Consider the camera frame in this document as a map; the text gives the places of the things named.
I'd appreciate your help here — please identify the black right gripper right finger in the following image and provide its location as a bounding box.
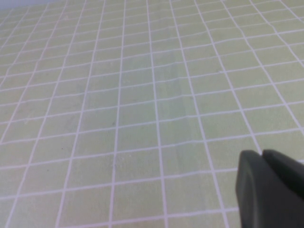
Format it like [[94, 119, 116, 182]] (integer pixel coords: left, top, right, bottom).
[[262, 149, 304, 202]]

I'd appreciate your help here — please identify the green checkered tablecloth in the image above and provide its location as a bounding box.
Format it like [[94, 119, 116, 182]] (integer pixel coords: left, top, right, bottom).
[[0, 0, 304, 228]]

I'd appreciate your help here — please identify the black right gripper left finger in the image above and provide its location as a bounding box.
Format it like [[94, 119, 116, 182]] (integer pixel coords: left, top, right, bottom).
[[235, 149, 304, 228]]

